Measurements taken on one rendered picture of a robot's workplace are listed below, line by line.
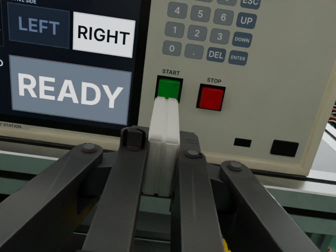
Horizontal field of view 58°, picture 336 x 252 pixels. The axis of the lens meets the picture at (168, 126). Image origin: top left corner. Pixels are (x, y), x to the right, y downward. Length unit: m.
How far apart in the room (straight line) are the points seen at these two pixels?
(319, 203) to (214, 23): 0.19
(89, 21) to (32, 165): 0.13
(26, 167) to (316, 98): 0.26
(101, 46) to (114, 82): 0.03
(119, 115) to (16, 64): 0.10
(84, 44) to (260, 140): 0.18
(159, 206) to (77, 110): 0.11
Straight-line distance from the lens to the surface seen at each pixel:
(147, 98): 0.27
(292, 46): 0.28
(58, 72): 0.28
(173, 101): 0.19
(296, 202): 0.31
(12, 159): 0.30
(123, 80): 0.27
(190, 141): 0.16
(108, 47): 0.27
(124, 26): 0.26
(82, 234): 0.31
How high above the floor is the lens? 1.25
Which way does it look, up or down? 22 degrees down
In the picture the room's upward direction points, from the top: 9 degrees clockwise
